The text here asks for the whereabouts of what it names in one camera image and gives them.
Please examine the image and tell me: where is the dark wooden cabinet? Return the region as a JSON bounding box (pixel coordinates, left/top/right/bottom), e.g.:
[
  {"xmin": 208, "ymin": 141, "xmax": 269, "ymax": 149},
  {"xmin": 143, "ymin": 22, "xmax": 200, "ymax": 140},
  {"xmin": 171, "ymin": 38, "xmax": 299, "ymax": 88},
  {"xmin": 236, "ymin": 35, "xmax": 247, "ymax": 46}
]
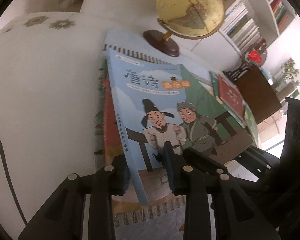
[{"xmin": 235, "ymin": 69, "xmax": 281, "ymax": 124}]

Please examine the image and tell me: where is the dark red book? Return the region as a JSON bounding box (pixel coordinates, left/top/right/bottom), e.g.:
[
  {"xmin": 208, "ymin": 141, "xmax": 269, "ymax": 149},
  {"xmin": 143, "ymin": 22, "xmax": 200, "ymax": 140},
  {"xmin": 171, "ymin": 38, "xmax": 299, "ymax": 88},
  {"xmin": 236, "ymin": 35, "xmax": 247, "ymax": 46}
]
[{"xmin": 218, "ymin": 75, "xmax": 244, "ymax": 120}]

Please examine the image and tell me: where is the yellow desk globe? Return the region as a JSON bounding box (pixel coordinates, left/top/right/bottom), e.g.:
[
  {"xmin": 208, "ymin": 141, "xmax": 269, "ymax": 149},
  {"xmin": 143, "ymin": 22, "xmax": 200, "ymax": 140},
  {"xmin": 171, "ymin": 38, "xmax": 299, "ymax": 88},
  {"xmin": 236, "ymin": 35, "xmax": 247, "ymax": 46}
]
[{"xmin": 142, "ymin": 0, "xmax": 226, "ymax": 57}]

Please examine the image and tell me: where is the black ornament stand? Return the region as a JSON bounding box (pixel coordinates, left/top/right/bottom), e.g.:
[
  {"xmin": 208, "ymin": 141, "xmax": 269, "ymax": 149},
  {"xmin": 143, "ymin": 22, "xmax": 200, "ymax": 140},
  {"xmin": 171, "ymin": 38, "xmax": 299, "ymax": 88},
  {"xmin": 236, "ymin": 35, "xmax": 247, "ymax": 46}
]
[{"xmin": 223, "ymin": 62, "xmax": 248, "ymax": 83}]

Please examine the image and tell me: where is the dark green insect book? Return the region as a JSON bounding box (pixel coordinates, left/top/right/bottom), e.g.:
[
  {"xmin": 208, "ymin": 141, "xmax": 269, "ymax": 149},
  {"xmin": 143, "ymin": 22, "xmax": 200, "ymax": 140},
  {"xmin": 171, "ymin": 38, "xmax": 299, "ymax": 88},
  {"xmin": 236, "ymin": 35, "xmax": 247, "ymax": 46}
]
[{"xmin": 94, "ymin": 59, "xmax": 108, "ymax": 155}]

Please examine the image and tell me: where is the red poetry book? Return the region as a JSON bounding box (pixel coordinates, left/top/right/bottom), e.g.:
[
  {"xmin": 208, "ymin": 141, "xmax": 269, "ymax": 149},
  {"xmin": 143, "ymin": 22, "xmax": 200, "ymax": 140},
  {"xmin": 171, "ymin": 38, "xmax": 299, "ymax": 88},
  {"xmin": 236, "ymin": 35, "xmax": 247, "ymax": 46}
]
[{"xmin": 103, "ymin": 78, "xmax": 124, "ymax": 165}]

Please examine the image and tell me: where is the blue Tang poetry book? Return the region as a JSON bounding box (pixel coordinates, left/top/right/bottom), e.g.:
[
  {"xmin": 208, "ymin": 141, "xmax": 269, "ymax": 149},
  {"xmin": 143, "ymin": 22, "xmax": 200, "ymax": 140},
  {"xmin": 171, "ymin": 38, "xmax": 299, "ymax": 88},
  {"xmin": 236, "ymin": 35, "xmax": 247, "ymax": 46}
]
[{"xmin": 106, "ymin": 49, "xmax": 253, "ymax": 205}]

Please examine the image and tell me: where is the white bookshelf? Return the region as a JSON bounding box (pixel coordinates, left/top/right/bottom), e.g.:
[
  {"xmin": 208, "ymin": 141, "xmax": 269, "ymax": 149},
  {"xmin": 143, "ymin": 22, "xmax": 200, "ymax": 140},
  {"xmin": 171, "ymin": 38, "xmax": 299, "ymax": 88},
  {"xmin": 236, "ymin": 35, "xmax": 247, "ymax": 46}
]
[{"xmin": 204, "ymin": 0, "xmax": 298, "ymax": 55}]

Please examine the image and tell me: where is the patterned grey table mat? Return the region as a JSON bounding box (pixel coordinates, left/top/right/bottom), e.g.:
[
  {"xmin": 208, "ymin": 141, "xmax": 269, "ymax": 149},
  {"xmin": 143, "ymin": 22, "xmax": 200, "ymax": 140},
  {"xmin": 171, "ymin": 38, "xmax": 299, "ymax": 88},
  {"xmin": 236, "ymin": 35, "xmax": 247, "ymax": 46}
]
[{"xmin": 103, "ymin": 28, "xmax": 208, "ymax": 212}]

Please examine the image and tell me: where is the potted green plant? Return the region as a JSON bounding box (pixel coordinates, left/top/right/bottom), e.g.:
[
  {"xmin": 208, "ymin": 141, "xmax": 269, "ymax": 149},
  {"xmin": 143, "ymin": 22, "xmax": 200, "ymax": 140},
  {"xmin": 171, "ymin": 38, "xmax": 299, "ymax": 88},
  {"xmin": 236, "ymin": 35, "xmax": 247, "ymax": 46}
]
[{"xmin": 272, "ymin": 58, "xmax": 299, "ymax": 94}]

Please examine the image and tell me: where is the bright green book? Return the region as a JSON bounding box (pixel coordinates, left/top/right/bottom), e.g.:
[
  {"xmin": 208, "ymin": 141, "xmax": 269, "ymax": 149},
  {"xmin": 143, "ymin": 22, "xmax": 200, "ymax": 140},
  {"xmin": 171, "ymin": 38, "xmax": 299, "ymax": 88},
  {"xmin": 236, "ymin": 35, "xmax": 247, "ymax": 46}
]
[{"xmin": 209, "ymin": 71, "xmax": 259, "ymax": 147}]

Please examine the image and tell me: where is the black cable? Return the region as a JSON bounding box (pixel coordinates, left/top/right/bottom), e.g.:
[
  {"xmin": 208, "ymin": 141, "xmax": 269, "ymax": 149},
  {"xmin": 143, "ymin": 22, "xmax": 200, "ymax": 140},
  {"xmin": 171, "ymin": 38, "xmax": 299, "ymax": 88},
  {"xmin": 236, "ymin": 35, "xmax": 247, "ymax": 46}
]
[{"xmin": 0, "ymin": 125, "xmax": 28, "ymax": 225}]

